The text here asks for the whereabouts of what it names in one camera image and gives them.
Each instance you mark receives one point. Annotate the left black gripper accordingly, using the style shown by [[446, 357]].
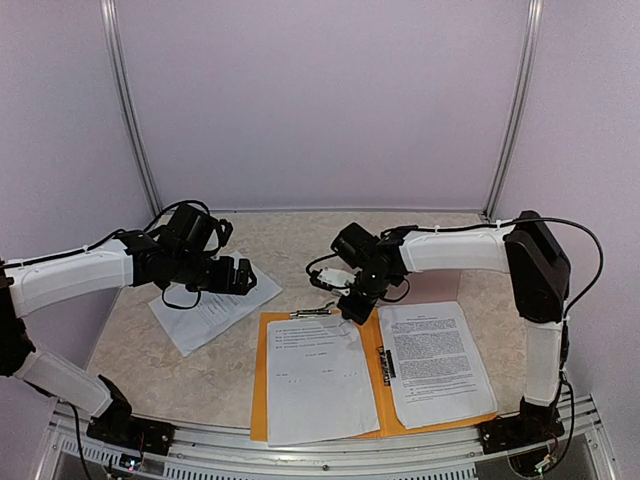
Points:
[[224, 283]]

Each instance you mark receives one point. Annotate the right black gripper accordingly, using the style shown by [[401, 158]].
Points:
[[358, 311]]

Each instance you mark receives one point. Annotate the metal folder cover clip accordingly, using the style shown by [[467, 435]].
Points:
[[325, 310]]

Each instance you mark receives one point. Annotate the metal folder spine clip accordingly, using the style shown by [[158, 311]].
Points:
[[386, 365]]

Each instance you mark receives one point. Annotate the white sheet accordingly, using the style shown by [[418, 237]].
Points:
[[318, 383]]

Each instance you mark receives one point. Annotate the stack of printed papers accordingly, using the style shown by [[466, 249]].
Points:
[[437, 376]]

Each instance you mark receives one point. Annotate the orange file folder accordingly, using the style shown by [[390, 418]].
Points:
[[371, 337]]

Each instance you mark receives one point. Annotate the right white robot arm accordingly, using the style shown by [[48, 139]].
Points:
[[523, 251]]

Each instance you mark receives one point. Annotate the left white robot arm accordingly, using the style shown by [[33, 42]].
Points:
[[184, 251]]

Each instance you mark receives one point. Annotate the remaining white paper stack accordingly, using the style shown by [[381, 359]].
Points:
[[190, 324]]

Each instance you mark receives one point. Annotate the translucent grey plastic sheet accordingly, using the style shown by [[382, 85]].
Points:
[[433, 287]]

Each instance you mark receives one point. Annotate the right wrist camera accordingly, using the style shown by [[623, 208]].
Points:
[[333, 279]]

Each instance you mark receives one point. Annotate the front aluminium rail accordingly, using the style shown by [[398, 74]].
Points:
[[216, 452]]

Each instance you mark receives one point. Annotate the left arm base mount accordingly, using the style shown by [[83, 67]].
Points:
[[135, 433]]

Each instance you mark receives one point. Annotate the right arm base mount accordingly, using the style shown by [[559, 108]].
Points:
[[509, 433]]

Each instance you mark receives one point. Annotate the left aluminium frame post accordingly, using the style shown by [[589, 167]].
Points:
[[116, 54]]

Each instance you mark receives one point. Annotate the aluminium frame post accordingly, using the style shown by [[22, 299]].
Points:
[[116, 54], [517, 107]]

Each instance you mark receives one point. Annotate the right aluminium frame post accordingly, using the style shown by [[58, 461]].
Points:
[[517, 107]]

